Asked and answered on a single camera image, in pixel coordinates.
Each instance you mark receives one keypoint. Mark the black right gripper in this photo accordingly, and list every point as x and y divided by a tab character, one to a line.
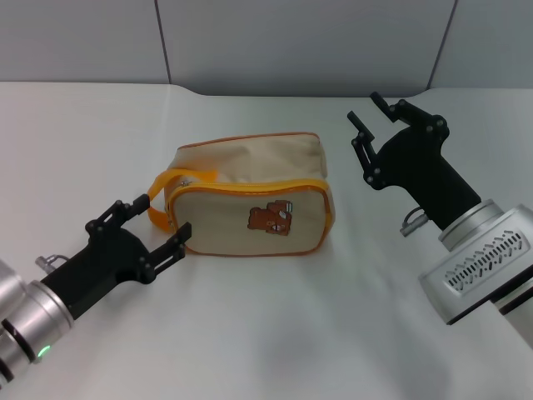
420	166

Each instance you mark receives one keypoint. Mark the beige orange bear food bag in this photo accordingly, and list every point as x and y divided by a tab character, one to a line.
225	221

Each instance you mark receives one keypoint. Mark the silver zipper pull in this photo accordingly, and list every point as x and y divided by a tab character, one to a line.
185	182

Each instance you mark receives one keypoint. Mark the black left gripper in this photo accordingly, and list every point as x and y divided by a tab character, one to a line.
104	262

